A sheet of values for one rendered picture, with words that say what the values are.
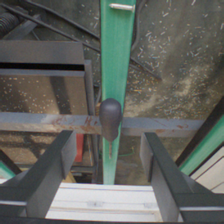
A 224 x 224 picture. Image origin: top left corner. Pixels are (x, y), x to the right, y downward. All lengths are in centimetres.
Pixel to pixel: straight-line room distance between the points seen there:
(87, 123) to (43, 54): 32
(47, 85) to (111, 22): 47
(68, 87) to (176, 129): 40
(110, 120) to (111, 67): 7
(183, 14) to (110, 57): 97
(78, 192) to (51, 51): 48
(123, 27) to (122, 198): 52
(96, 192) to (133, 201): 13
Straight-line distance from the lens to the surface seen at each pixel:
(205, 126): 38
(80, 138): 77
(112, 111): 21
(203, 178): 54
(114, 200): 59
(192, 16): 117
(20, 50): 62
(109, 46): 19
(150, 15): 110
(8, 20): 81
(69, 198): 61
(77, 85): 59
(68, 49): 55
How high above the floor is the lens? 104
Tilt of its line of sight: 43 degrees down
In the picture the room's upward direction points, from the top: 178 degrees counter-clockwise
